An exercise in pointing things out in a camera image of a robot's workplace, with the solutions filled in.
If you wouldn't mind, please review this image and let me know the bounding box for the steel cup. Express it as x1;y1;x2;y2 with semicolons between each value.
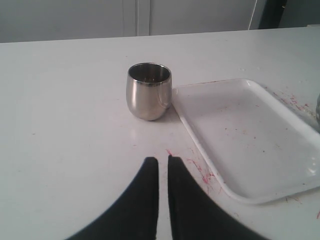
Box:
126;62;172;121

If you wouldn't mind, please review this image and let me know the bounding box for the white rectangular plastic tray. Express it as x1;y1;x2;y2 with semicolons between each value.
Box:
172;79;320;204

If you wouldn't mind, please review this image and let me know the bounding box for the dark door frame post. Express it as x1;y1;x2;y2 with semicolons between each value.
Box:
258;0;288;30

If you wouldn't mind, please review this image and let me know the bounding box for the white wall cable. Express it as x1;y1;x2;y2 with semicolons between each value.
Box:
247;0;260;31

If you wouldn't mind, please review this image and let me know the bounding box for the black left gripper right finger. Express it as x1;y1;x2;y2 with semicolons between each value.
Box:
168;155;265;240

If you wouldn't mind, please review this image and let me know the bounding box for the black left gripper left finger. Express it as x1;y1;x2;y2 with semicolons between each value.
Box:
69;157;159;240

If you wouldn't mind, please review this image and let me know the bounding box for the wide steel rice bowl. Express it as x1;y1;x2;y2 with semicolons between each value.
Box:
315;94;320;126

